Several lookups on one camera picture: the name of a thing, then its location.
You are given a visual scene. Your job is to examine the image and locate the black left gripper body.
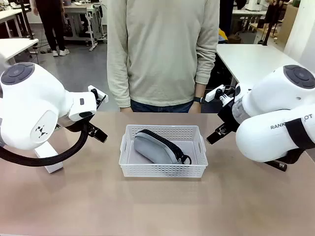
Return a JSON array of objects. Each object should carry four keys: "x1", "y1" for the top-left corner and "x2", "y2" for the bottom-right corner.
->
[{"x1": 64, "y1": 117, "x2": 96, "y2": 133}]

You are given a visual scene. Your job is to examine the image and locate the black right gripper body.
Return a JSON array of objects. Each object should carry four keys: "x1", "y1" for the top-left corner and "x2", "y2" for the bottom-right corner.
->
[{"x1": 218, "y1": 101, "x2": 241, "y2": 135}]

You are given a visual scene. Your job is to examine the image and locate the white rectangular box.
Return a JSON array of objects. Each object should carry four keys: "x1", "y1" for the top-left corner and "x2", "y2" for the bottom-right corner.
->
[{"x1": 34, "y1": 142, "x2": 64, "y2": 174}]

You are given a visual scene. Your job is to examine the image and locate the grey zippered pouch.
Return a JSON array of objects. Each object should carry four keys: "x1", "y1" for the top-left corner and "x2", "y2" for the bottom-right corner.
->
[{"x1": 133, "y1": 129, "x2": 192, "y2": 166}]

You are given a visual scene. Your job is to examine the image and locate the person's right sleeved forearm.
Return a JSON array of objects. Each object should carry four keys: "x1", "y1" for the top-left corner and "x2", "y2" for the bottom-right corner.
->
[{"x1": 107, "y1": 56, "x2": 132, "y2": 109}]

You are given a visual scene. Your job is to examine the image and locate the person's left sleeved forearm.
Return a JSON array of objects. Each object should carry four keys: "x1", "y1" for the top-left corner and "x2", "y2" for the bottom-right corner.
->
[{"x1": 193, "y1": 49, "x2": 221, "y2": 99}]

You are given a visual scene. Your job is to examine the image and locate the white perforated plastic basket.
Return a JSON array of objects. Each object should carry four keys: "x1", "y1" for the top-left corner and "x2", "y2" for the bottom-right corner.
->
[{"x1": 119, "y1": 124, "x2": 209, "y2": 178}]

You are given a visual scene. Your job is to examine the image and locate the person's left hand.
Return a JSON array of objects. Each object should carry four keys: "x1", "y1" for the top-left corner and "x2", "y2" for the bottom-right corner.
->
[{"x1": 188, "y1": 100, "x2": 204, "y2": 114}]

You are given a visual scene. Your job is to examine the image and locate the large white table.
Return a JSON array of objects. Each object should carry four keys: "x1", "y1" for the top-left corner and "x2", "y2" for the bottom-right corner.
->
[{"x1": 216, "y1": 43, "x2": 303, "y2": 87}]

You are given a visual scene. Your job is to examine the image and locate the blue jeans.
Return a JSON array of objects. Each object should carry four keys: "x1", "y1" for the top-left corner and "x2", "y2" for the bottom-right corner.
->
[{"x1": 130, "y1": 99, "x2": 194, "y2": 114}]

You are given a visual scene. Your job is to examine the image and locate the person in beige sweater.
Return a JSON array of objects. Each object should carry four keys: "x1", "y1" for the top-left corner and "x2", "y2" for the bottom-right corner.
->
[{"x1": 107, "y1": 0, "x2": 221, "y2": 114}]

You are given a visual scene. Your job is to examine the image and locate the white side table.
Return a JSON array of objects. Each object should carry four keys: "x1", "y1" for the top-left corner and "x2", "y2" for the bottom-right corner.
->
[{"x1": 0, "y1": 38, "x2": 40, "y2": 66}]

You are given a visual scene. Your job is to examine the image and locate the background person in black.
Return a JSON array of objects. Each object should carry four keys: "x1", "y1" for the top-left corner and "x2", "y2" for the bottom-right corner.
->
[{"x1": 31, "y1": 0, "x2": 71, "y2": 58}]

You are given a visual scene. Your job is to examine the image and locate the grey framed workbench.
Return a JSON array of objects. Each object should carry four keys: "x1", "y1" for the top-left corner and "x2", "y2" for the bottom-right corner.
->
[{"x1": 63, "y1": 1, "x2": 107, "y2": 52}]

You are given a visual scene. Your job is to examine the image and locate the brown cardboard panel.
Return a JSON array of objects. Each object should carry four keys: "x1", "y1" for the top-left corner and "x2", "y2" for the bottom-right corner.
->
[{"x1": 280, "y1": 4, "x2": 299, "y2": 45}]

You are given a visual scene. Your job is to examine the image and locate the white background desk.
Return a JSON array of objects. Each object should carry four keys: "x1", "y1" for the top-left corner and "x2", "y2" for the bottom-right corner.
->
[{"x1": 0, "y1": 8, "x2": 31, "y2": 40}]

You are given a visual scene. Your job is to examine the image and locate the black left arm cable sleeve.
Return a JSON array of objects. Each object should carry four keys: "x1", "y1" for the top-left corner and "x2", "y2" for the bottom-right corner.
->
[{"x1": 0, "y1": 118, "x2": 90, "y2": 168}]

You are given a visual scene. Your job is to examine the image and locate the black arm cable sleeve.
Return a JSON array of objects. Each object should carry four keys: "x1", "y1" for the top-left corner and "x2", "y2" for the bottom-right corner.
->
[
  {"x1": 0, "y1": 118, "x2": 90, "y2": 168},
  {"x1": 283, "y1": 118, "x2": 315, "y2": 165}
]

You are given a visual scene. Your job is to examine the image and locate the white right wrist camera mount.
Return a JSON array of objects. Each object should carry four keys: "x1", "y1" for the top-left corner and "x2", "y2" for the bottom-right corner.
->
[{"x1": 205, "y1": 84, "x2": 236, "y2": 107}]

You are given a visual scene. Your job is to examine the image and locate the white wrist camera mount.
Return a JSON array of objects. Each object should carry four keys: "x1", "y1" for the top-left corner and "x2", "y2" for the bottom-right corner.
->
[
  {"x1": 205, "y1": 84, "x2": 236, "y2": 107},
  {"x1": 88, "y1": 84, "x2": 109, "y2": 109}
]

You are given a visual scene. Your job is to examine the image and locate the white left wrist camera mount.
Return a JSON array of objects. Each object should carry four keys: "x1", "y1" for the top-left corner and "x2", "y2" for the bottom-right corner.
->
[{"x1": 88, "y1": 84, "x2": 109, "y2": 109}]

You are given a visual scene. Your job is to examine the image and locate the black right arm cable sleeve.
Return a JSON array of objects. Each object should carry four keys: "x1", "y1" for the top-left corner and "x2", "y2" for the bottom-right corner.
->
[{"x1": 283, "y1": 118, "x2": 315, "y2": 165}]

